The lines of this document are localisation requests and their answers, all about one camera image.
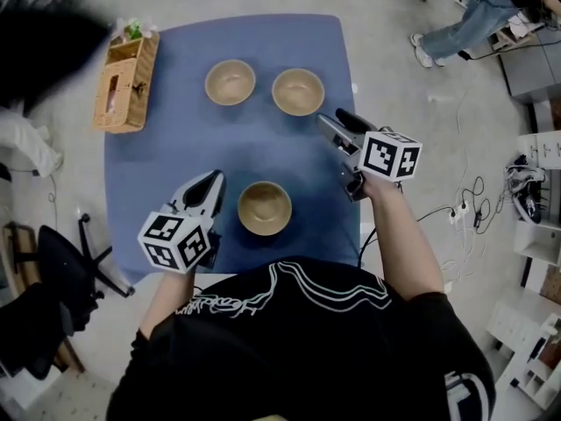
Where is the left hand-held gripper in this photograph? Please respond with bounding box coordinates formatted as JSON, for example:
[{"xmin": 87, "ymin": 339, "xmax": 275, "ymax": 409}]
[{"xmin": 138, "ymin": 169, "xmax": 227, "ymax": 275}]

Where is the white cloth bundle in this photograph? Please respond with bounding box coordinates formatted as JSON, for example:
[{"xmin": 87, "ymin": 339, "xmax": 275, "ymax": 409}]
[{"xmin": 0, "ymin": 107, "xmax": 65, "ymax": 179}]

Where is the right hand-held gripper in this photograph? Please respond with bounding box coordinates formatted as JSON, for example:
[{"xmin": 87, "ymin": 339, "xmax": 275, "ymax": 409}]
[{"xmin": 315, "ymin": 108, "xmax": 423, "ymax": 204}]

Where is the wicker tissue box organizer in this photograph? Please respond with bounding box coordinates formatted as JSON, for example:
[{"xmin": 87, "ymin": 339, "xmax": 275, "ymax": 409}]
[{"xmin": 90, "ymin": 27, "xmax": 160, "ymax": 134}]

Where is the white compartment shelf unit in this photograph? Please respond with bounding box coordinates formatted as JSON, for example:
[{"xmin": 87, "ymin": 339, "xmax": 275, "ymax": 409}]
[{"xmin": 484, "ymin": 287, "xmax": 561, "ymax": 411}]

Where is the tan ceramic bowl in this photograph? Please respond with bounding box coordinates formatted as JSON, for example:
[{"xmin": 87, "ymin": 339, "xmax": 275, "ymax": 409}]
[
  {"xmin": 237, "ymin": 180, "xmax": 293, "ymax": 237},
  {"xmin": 204, "ymin": 59, "xmax": 257, "ymax": 107},
  {"xmin": 271, "ymin": 68, "xmax": 326, "ymax": 117}
]

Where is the grey cabinet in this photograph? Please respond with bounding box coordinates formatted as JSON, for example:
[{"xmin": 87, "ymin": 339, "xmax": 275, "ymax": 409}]
[{"xmin": 499, "ymin": 28, "xmax": 561, "ymax": 104}]

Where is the person's black printed t-shirt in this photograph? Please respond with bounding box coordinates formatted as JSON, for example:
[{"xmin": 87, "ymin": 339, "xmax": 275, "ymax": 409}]
[{"xmin": 107, "ymin": 256, "xmax": 496, "ymax": 421}]

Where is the blue tablecloth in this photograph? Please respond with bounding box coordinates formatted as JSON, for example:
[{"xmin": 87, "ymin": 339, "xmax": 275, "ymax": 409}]
[{"xmin": 103, "ymin": 13, "xmax": 363, "ymax": 285}]

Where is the green and white flower decoration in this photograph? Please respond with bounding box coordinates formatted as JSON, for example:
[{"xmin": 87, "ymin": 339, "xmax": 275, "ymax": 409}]
[{"xmin": 114, "ymin": 17, "xmax": 158, "ymax": 42}]

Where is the person's left forearm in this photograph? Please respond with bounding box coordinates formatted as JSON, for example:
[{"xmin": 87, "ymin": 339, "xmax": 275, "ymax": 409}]
[{"xmin": 139, "ymin": 269, "xmax": 196, "ymax": 337}]

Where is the black swivel chair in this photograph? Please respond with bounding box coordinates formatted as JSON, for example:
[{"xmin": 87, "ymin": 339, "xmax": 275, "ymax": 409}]
[{"xmin": 0, "ymin": 212, "xmax": 135, "ymax": 381}]

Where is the person's right forearm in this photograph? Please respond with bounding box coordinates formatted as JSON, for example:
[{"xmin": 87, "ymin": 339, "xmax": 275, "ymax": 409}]
[{"xmin": 363, "ymin": 176, "xmax": 446, "ymax": 302}]

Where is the dark sneaker with white stripes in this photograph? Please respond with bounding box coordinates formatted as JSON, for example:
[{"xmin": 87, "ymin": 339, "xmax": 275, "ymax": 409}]
[{"xmin": 510, "ymin": 177, "xmax": 549, "ymax": 225}]

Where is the white power strip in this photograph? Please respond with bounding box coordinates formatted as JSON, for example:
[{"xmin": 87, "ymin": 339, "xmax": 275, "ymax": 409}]
[{"xmin": 449, "ymin": 202, "xmax": 472, "ymax": 224}]

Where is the small wooden stool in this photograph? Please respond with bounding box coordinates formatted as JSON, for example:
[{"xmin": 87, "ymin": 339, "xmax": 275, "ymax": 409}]
[{"xmin": 493, "ymin": 13, "xmax": 544, "ymax": 52}]

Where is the white cabinet with drawers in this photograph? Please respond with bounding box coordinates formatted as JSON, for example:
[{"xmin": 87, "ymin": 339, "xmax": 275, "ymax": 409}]
[{"xmin": 510, "ymin": 130, "xmax": 561, "ymax": 267}]

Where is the looped black cable with adapter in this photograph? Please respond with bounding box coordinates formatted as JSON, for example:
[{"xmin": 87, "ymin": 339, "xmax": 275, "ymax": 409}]
[{"xmin": 459, "ymin": 175, "xmax": 505, "ymax": 236}]

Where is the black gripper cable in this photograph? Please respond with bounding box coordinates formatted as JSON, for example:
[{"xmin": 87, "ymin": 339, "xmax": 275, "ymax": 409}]
[{"xmin": 358, "ymin": 206, "xmax": 457, "ymax": 268}]

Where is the thin black cable with adapter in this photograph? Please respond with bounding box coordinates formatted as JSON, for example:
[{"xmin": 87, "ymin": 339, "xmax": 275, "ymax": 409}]
[{"xmin": 8, "ymin": 168, "xmax": 60, "ymax": 232}]

